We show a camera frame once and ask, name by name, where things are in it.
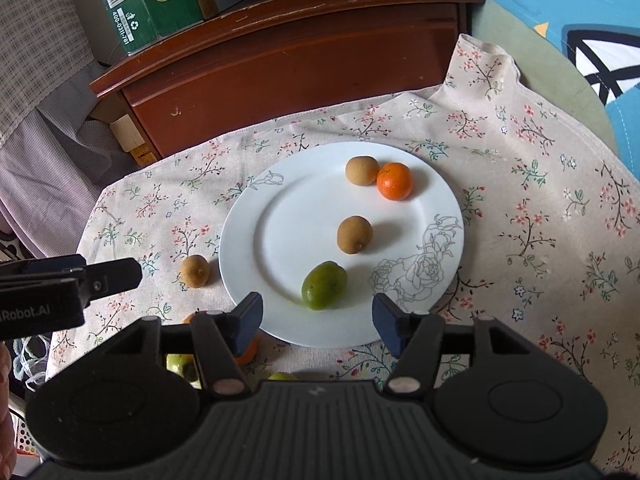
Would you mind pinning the lilac checked cloth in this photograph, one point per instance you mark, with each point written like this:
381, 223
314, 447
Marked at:
50, 170

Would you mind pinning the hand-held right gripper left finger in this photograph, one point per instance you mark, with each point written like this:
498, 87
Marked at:
247, 322

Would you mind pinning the cardboard box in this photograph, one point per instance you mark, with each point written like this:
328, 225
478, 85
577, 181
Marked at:
127, 132

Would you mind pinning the white basket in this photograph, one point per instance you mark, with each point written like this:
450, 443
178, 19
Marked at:
22, 440

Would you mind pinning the clear plastic bag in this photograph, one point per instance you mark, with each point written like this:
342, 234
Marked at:
30, 360

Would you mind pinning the wooden nightstand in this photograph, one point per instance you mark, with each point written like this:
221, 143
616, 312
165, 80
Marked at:
300, 70

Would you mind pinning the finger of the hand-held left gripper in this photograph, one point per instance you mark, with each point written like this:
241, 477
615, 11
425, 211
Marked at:
115, 277

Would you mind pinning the beige checked cloth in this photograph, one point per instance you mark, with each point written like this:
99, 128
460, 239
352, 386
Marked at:
40, 35

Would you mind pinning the person's left hand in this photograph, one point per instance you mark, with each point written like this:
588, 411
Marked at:
4, 435

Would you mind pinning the large green jujube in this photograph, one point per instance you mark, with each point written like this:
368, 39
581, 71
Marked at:
324, 285

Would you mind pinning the brown kiwi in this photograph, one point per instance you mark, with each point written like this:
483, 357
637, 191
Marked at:
362, 170
355, 234
195, 270

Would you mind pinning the floral tablecloth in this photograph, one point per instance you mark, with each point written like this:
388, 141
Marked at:
525, 185

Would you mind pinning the green carton box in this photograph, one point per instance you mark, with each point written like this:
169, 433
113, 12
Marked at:
150, 5

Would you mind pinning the orange mandarin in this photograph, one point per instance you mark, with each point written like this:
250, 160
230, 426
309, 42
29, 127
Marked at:
190, 317
394, 180
248, 352

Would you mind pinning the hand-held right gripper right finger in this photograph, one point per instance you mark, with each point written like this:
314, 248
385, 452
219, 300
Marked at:
387, 322

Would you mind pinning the white plate with line flowers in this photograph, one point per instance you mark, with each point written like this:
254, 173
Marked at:
300, 210

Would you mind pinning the green bed sheet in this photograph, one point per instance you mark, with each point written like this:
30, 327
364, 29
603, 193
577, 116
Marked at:
530, 60

